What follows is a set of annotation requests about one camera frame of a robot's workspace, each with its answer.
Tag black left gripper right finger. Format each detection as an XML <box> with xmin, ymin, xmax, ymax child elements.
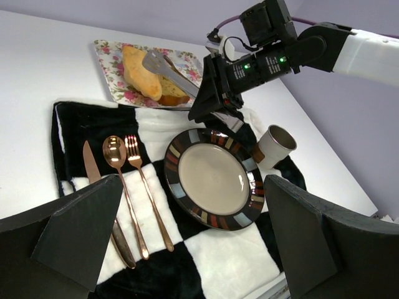
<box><xmin>264</xmin><ymin>175</ymin><xmax>398</xmax><ymax>298</ymax></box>

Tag floral rectangular tray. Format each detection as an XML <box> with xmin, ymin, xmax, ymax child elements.
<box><xmin>94</xmin><ymin>40</ymin><xmax>203</xmax><ymax>110</ymax></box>

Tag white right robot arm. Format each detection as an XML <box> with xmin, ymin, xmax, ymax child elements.
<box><xmin>188</xmin><ymin>1</ymin><xmax>398</xmax><ymax>298</ymax></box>

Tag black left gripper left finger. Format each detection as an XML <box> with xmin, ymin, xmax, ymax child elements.
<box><xmin>1</xmin><ymin>175</ymin><xmax>122</xmax><ymax>298</ymax></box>

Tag round plate with patterned rim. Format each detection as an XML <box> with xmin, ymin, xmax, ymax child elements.
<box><xmin>164</xmin><ymin>128</ymin><xmax>265</xmax><ymax>231</ymax></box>

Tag copper fork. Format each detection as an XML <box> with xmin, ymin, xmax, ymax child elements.
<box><xmin>124</xmin><ymin>135</ymin><xmax>175</xmax><ymax>252</ymax></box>

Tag light yellow bread slice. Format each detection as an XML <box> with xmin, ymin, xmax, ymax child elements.
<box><xmin>122</xmin><ymin>45</ymin><xmax>162</xmax><ymax>101</ymax></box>

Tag brown crusted bread slice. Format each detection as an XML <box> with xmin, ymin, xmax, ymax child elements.
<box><xmin>158</xmin><ymin>75</ymin><xmax>190</xmax><ymax>107</ymax></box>

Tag copper knife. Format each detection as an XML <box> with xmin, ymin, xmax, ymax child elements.
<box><xmin>82</xmin><ymin>140</ymin><xmax>136</xmax><ymax>269</ymax></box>

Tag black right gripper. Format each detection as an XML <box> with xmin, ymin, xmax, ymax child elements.
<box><xmin>188</xmin><ymin>49</ymin><xmax>291</xmax><ymax>123</ymax></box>

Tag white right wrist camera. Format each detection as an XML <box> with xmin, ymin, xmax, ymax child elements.
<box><xmin>205</xmin><ymin>27</ymin><xmax>235</xmax><ymax>61</ymax></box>

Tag silver metal tongs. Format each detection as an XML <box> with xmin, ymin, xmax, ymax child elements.
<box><xmin>142</xmin><ymin>50</ymin><xmax>244</xmax><ymax>133</ymax></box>

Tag copper spoon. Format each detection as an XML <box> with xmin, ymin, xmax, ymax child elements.
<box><xmin>102</xmin><ymin>135</ymin><xmax>150</xmax><ymax>260</ymax></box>

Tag white mug with metal interior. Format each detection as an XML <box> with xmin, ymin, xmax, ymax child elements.
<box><xmin>252</xmin><ymin>125</ymin><xmax>297</xmax><ymax>169</ymax></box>

